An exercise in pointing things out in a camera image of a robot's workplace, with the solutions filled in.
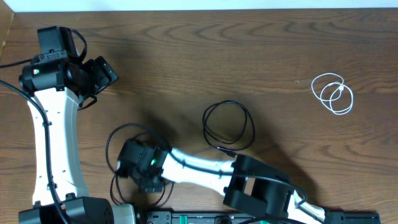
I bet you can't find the white usb cable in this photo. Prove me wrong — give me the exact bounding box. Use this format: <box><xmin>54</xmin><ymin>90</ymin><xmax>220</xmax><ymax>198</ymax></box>
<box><xmin>310</xmin><ymin>72</ymin><xmax>354</xmax><ymax>116</ymax></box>

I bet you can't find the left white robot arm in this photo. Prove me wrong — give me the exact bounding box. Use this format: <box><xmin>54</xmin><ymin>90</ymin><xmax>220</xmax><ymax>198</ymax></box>
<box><xmin>19</xmin><ymin>26</ymin><xmax>136</xmax><ymax>223</ymax></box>

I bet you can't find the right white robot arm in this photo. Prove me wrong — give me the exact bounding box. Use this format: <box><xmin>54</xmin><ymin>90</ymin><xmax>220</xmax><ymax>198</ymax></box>
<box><xmin>116</xmin><ymin>139</ymin><xmax>326</xmax><ymax>223</ymax></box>

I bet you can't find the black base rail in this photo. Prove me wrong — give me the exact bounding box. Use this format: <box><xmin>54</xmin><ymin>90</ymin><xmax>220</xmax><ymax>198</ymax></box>
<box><xmin>136</xmin><ymin>210</ymin><xmax>381</xmax><ymax>224</ymax></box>

